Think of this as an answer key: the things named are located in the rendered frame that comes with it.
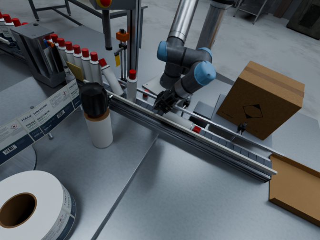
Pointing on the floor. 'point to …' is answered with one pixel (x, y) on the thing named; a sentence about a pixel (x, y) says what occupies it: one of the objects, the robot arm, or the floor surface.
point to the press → (306, 18)
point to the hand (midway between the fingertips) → (156, 106)
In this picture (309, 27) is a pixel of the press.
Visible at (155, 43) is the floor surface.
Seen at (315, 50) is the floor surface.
